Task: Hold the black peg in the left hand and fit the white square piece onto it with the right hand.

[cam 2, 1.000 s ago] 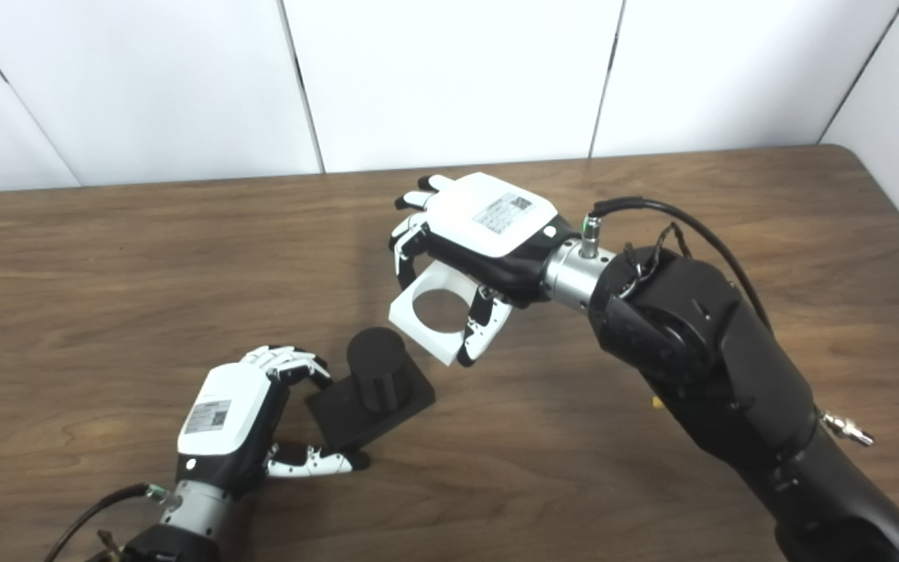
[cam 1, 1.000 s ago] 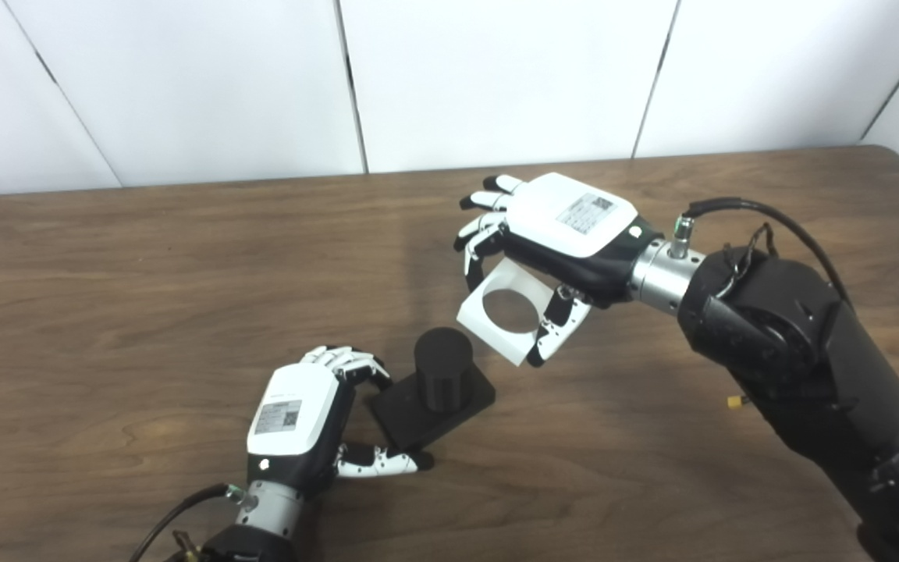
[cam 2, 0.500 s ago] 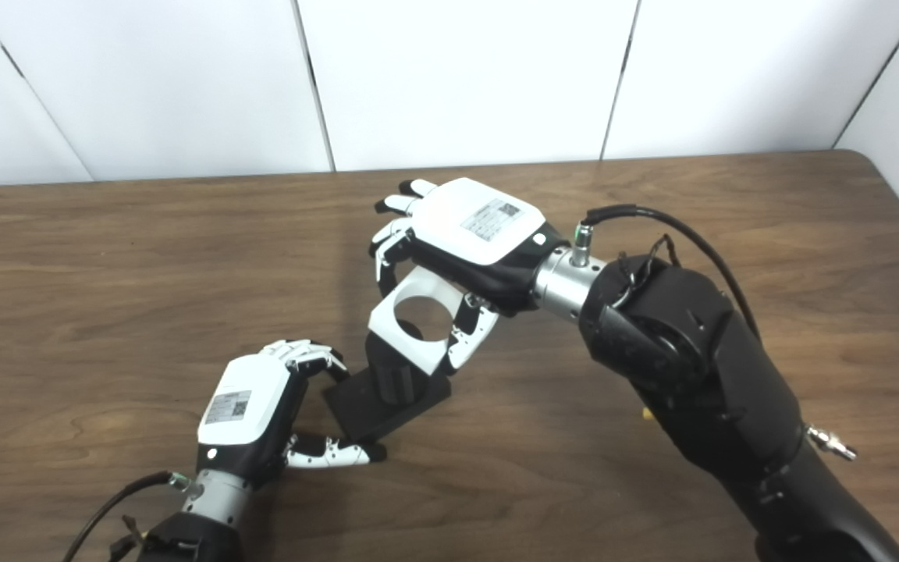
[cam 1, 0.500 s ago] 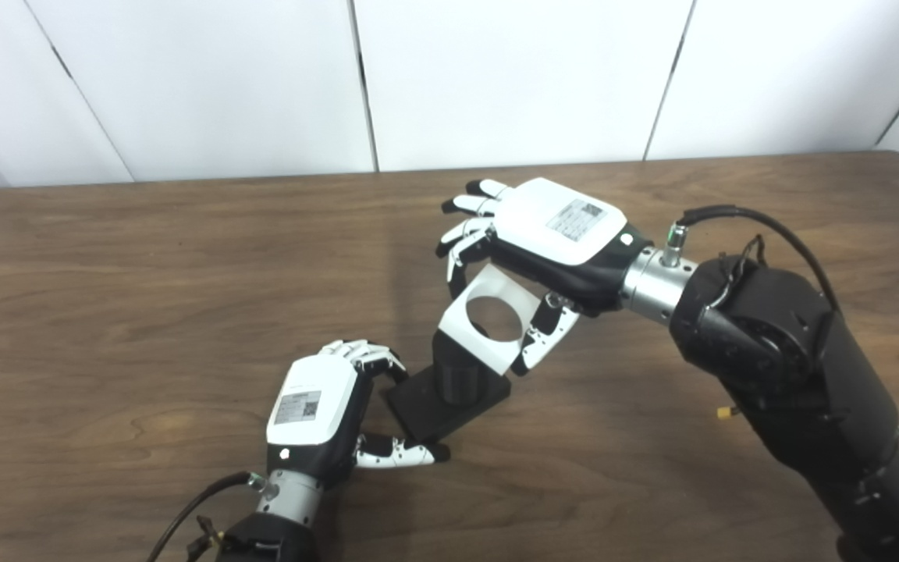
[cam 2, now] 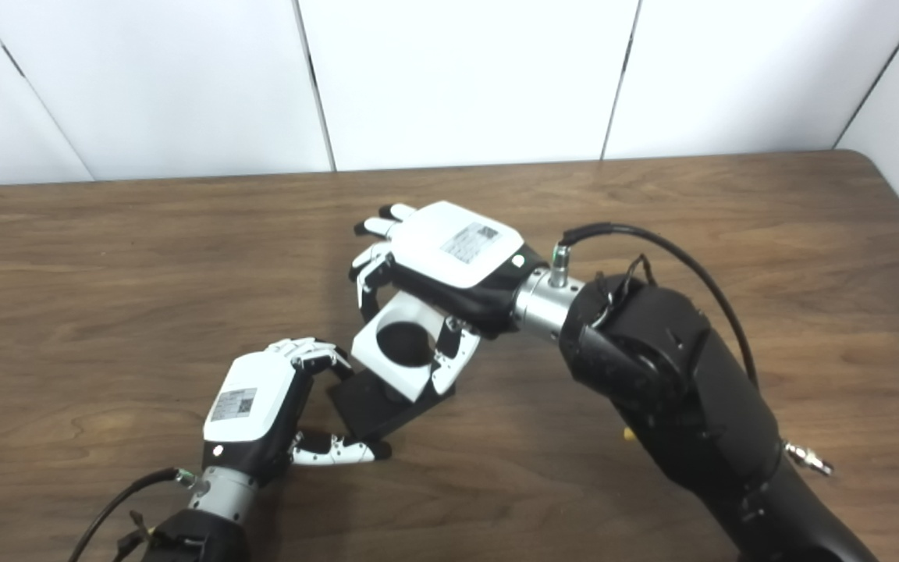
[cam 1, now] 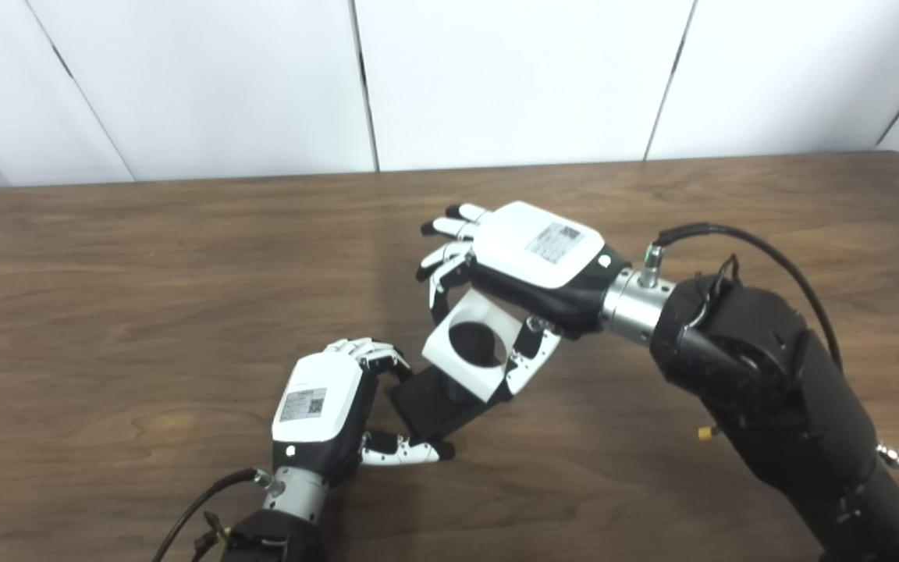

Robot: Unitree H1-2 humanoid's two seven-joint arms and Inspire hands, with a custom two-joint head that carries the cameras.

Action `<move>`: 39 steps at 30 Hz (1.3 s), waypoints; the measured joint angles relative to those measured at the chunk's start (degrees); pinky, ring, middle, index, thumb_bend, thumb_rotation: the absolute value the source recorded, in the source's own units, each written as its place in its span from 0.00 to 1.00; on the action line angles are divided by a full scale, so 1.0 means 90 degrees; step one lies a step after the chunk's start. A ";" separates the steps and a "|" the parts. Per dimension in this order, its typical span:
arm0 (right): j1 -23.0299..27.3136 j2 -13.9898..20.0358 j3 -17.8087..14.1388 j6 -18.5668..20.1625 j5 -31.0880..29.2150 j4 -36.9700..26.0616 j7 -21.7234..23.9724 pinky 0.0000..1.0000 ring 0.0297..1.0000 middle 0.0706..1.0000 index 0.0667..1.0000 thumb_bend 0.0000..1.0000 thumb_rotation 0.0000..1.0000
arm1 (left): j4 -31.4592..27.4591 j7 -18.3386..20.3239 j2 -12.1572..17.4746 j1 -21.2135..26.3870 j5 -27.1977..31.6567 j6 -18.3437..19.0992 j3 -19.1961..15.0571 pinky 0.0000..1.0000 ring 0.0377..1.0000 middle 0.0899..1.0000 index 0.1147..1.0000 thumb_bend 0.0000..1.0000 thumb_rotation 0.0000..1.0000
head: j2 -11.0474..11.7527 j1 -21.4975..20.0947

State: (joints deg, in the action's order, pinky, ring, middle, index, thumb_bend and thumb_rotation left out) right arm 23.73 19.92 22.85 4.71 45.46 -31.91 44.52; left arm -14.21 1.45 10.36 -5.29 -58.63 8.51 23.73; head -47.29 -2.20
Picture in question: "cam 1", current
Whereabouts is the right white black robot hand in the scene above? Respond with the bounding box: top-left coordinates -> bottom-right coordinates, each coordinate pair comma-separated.
416,201 -> 630,397

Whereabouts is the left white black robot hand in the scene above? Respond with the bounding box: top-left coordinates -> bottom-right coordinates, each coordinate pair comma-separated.
272,337 -> 456,489

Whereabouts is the black peg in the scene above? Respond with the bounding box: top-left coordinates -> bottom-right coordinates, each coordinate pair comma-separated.
389,322 -> 514,443

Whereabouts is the white square piece with hole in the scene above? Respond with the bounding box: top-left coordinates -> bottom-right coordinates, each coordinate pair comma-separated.
421,290 -> 522,404

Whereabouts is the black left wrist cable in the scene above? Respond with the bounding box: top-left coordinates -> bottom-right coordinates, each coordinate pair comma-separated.
151,467 -> 275,562

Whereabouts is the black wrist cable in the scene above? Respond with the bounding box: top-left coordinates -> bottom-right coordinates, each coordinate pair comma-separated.
151,467 -> 275,562
643,222 -> 845,372

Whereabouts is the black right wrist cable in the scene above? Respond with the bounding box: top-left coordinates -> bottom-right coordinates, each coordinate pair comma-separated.
643,222 -> 845,372

